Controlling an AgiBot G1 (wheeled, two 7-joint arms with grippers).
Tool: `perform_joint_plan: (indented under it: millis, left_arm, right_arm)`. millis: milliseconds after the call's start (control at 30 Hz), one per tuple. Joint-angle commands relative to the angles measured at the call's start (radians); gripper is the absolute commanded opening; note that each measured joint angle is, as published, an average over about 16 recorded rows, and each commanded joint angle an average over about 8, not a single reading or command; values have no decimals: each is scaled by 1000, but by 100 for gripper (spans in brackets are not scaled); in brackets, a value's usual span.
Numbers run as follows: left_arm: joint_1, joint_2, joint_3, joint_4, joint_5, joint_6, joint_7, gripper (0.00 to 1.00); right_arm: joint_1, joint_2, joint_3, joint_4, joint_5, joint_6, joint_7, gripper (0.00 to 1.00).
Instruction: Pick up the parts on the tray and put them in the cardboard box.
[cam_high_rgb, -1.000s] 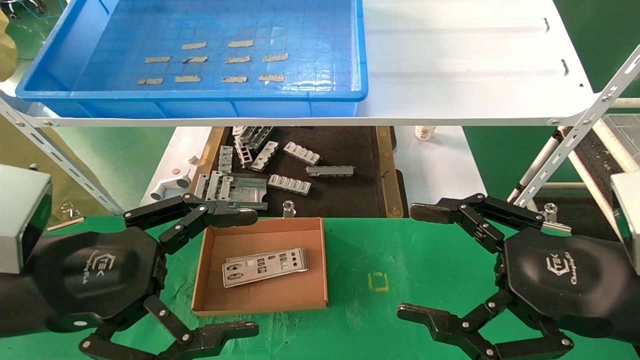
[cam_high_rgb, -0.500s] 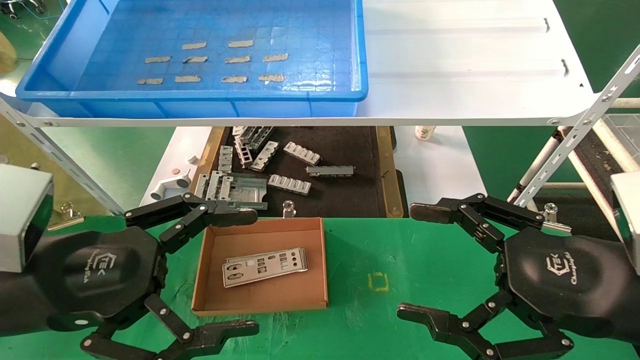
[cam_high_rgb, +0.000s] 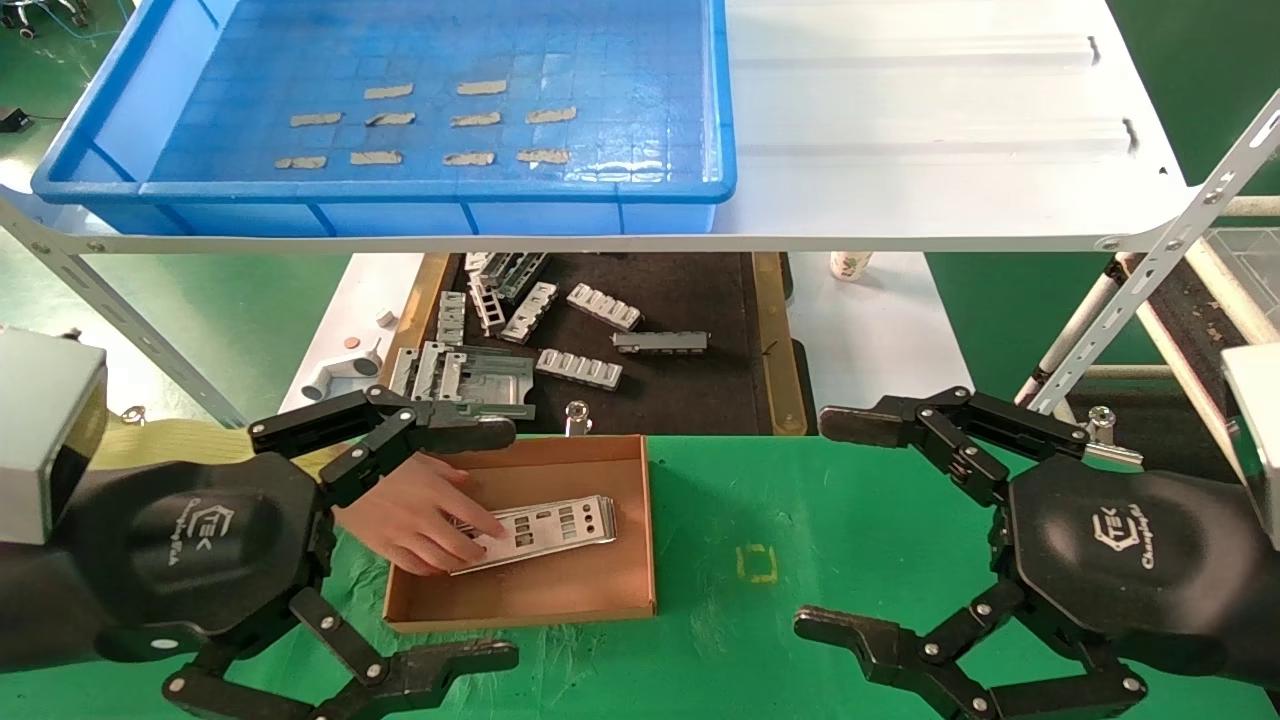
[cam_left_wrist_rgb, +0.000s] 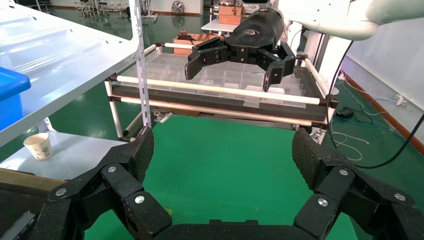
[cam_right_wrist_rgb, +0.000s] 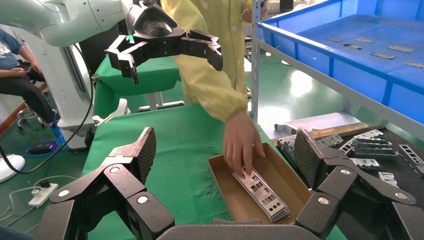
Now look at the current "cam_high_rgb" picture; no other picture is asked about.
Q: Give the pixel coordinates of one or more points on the silver binder clip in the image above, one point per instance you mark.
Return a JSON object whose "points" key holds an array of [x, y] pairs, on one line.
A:
{"points": [[133, 413], [578, 415], [1100, 435]]}

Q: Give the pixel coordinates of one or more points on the large grey metal frame plate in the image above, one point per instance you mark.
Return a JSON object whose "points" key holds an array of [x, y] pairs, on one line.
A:
{"points": [[490, 380]]}

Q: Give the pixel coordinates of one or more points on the small slotted metal bracket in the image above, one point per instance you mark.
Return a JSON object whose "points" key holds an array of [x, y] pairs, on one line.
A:
{"points": [[452, 318]]}

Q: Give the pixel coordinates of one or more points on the person bare hand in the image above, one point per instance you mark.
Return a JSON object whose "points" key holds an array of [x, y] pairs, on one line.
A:
{"points": [[410, 515]]}

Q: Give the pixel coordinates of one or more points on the ladder shaped metal bracket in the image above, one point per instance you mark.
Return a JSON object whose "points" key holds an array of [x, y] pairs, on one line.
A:
{"points": [[486, 305]]}

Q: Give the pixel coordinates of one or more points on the silver metal bracket upper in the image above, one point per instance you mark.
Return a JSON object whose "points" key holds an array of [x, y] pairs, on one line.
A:
{"points": [[660, 342]]}

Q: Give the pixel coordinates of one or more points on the black tray with brass frame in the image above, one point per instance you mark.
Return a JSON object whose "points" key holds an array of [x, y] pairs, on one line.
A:
{"points": [[690, 390]]}

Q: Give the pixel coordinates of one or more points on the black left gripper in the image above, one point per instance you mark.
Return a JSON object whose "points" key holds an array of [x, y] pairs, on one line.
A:
{"points": [[200, 550]]}

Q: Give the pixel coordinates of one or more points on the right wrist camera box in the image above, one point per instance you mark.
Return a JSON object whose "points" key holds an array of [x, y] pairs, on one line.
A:
{"points": [[1255, 440]]}

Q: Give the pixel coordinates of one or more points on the silver slotted metal bracket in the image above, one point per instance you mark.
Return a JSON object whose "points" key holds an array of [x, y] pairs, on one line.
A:
{"points": [[528, 312], [605, 306], [578, 368]]}

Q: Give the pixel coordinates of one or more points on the white paper cup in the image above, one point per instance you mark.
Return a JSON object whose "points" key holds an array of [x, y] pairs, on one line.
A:
{"points": [[850, 265]]}

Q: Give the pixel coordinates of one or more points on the grey pipe elbow fitting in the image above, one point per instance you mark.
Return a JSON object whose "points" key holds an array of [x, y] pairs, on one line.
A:
{"points": [[345, 372]]}

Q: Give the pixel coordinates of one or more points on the brown cardboard box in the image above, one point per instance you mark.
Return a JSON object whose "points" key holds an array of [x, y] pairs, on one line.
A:
{"points": [[530, 590]]}

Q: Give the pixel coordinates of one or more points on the blue plastic bin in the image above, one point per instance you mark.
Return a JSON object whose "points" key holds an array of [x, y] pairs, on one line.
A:
{"points": [[560, 60]]}

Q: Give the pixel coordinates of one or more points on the beige tape strip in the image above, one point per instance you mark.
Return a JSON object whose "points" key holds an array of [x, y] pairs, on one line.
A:
{"points": [[481, 87], [551, 114], [469, 158], [390, 118], [315, 119], [475, 119], [543, 155], [387, 91], [300, 162], [376, 157]]}

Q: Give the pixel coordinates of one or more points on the dark metal bracket pile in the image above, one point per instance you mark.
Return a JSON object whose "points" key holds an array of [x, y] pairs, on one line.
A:
{"points": [[510, 272]]}

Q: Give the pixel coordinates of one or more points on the white slotted angle post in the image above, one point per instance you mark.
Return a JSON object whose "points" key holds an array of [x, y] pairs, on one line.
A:
{"points": [[130, 330], [1150, 260]]}

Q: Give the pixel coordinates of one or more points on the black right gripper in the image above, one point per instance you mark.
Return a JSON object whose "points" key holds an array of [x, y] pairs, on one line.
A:
{"points": [[1140, 560]]}

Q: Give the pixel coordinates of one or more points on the clear plastic organizer box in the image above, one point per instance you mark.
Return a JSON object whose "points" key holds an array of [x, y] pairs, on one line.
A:
{"points": [[1250, 270]]}

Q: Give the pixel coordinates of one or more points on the white metal shelf board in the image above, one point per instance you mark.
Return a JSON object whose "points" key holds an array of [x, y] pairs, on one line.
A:
{"points": [[900, 150]]}

